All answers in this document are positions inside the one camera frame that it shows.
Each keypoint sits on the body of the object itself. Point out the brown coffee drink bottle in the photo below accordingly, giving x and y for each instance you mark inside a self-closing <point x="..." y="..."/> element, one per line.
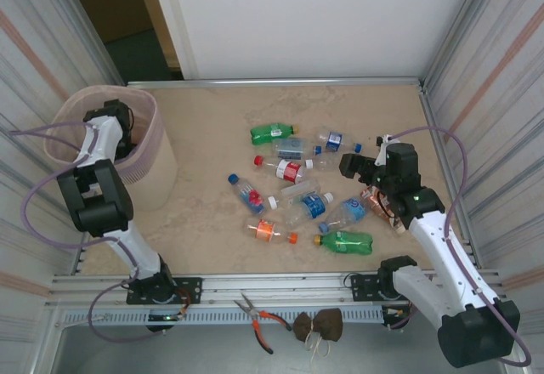
<point x="374" y="204"/>

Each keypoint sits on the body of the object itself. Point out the light blue label bottle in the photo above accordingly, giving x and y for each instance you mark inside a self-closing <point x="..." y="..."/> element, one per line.
<point x="350" y="210"/>

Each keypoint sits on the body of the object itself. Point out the pink beige waste bin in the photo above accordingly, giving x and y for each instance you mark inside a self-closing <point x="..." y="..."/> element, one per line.
<point x="161" y="170"/>

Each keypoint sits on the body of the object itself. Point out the clear bottle blue barcode label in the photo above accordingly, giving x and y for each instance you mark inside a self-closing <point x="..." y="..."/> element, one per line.
<point x="334" y="140"/>

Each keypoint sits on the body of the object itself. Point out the green bottle orange cap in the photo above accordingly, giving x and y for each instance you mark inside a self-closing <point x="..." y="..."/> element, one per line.
<point x="348" y="243"/>

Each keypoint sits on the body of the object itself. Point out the blue label bottle white cap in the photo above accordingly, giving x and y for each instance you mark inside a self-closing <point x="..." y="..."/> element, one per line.
<point x="312" y="206"/>

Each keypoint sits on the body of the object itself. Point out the clear bottle pale blue label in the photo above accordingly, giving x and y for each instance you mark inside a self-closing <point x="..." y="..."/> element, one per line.
<point x="293" y="147"/>

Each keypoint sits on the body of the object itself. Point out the clear bottle red label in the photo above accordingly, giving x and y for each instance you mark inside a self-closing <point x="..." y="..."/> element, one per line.
<point x="289" y="170"/>

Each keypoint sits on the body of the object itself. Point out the green bottle yellow cap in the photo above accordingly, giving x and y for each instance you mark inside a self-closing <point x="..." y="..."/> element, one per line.
<point x="268" y="134"/>

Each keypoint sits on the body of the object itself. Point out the orange label bottle orange cap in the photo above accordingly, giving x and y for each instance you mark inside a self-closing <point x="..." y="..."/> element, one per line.
<point x="265" y="230"/>

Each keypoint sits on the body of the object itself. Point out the clear bottle pink flower label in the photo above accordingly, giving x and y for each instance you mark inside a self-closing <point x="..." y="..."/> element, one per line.
<point x="251" y="197"/>

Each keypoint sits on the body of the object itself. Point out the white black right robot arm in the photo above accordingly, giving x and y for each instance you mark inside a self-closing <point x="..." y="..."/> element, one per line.
<point x="438" y="255"/>

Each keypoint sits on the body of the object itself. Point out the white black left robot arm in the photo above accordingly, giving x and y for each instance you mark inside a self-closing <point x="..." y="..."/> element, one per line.
<point x="140" y="255"/>

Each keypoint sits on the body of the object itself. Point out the brown cloth pouch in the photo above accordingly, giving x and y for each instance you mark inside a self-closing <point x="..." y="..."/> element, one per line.
<point x="327" y="323"/>

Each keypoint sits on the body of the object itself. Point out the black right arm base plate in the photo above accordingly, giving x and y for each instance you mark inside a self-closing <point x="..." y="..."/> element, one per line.
<point x="361" y="287"/>

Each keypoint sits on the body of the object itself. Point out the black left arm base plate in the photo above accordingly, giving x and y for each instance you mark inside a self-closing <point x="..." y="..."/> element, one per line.
<point x="191" y="291"/>

